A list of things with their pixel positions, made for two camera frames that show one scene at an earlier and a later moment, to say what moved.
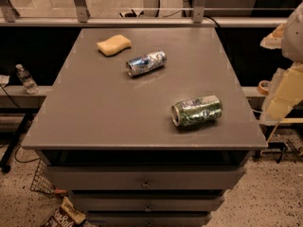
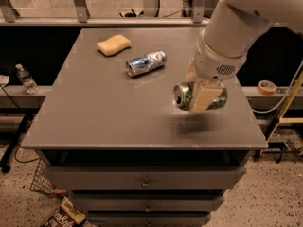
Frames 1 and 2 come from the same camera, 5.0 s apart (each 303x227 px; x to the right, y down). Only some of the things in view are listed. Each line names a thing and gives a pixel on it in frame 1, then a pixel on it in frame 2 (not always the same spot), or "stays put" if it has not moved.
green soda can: [197, 111] to [183, 96]
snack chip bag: [66, 216] stays put
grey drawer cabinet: [151, 125] stays put
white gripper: [294, 35] to [212, 64]
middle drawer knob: [148, 208] stays put
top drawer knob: [146, 183] stays put
